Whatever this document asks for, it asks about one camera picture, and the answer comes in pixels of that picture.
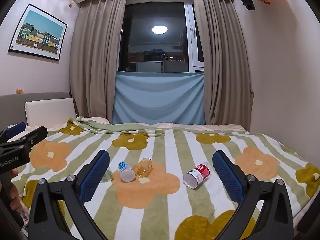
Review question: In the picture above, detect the clear green-printed plastic cup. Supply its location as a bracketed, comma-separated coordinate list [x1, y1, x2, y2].
[101, 167, 113, 183]

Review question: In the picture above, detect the white blue-label plastic cup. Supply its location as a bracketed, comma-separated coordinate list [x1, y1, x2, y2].
[118, 161, 136, 183]

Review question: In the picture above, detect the amber transparent plastic cup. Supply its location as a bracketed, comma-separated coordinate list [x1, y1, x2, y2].
[133, 158, 153, 178]

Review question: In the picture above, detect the person's left hand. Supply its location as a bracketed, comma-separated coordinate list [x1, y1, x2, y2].
[9, 169, 22, 213]

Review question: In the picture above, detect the grey headboard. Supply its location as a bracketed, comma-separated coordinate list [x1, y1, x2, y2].
[0, 92, 71, 130]

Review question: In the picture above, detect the small orange object on headboard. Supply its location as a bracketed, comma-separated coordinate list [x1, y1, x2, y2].
[16, 88, 23, 94]

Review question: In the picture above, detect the white pillow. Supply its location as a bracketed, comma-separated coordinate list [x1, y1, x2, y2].
[25, 98, 76, 128]

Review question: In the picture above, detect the framed houses picture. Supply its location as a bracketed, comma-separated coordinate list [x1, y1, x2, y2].
[8, 4, 67, 61]

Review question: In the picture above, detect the left beige curtain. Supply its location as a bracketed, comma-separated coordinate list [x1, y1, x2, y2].
[69, 0, 126, 121]

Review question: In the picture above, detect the beige curtain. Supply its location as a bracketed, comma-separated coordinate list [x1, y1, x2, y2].
[69, 0, 126, 121]
[193, 0, 253, 129]

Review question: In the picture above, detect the striped floral blanket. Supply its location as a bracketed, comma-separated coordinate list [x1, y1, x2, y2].
[14, 117, 319, 239]

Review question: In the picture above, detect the right beige curtain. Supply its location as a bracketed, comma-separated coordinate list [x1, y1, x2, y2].
[193, 0, 253, 129]

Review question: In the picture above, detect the light blue hanging cloth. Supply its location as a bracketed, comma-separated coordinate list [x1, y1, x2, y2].
[112, 72, 205, 125]

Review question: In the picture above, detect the dark window with white frame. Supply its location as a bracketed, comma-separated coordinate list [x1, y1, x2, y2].
[118, 2, 204, 73]

